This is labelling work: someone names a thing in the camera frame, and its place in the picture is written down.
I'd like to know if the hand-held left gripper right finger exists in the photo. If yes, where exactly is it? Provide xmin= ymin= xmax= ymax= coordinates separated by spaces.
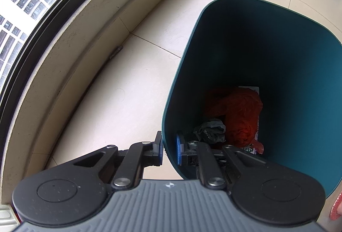
xmin=175 ymin=133 xmax=270 ymax=191

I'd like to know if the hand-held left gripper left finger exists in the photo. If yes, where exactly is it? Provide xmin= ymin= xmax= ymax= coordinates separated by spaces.
xmin=71 ymin=130 xmax=164 ymax=191

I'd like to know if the dark grey plastic bag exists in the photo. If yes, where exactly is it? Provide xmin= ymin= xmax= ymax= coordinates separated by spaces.
xmin=193 ymin=119 xmax=227 ymax=145

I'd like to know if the red plastic bag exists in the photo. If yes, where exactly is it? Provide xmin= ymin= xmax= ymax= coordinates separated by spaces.
xmin=204 ymin=87 xmax=264 ymax=151

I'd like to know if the dark teal trash bin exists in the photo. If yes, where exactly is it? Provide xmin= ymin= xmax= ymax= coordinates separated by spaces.
xmin=162 ymin=0 xmax=342 ymax=199

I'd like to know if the small grey metal piece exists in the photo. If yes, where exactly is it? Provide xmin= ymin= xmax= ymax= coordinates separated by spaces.
xmin=110 ymin=45 xmax=123 ymax=59

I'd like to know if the white ribbed panel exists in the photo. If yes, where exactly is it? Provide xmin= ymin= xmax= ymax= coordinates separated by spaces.
xmin=0 ymin=205 xmax=21 ymax=226

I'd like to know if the pink slipper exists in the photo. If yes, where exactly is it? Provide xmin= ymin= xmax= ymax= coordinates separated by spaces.
xmin=330 ymin=190 xmax=342 ymax=221

